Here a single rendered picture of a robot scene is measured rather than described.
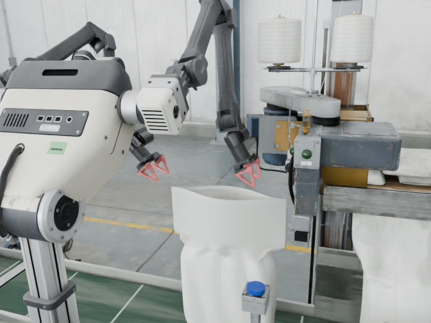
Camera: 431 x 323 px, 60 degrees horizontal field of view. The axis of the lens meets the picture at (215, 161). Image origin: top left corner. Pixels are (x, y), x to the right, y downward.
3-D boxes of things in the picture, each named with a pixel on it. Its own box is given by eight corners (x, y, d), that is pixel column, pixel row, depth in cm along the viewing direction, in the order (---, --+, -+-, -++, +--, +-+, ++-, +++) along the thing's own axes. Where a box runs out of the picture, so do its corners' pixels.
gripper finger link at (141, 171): (168, 172, 149) (152, 154, 150) (160, 177, 143) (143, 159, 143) (158, 182, 152) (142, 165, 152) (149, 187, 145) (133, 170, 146)
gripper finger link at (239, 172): (264, 179, 136) (252, 156, 136) (260, 185, 130) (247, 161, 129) (248, 186, 139) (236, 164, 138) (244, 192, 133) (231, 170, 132)
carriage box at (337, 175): (299, 192, 149) (303, 115, 140) (307, 166, 180) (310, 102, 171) (365, 198, 142) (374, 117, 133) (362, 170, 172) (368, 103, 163)
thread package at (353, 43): (328, 64, 130) (331, 13, 125) (329, 62, 143) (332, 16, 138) (373, 64, 126) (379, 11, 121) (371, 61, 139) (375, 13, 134)
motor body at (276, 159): (258, 166, 165) (259, 110, 157) (265, 156, 178) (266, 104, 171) (294, 168, 160) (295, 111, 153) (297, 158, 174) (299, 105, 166)
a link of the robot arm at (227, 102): (204, 13, 136) (230, 4, 131) (211, 18, 141) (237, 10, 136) (212, 129, 134) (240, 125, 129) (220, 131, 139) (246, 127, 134)
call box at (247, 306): (240, 311, 119) (240, 295, 118) (246, 295, 127) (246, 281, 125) (265, 316, 117) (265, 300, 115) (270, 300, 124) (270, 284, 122)
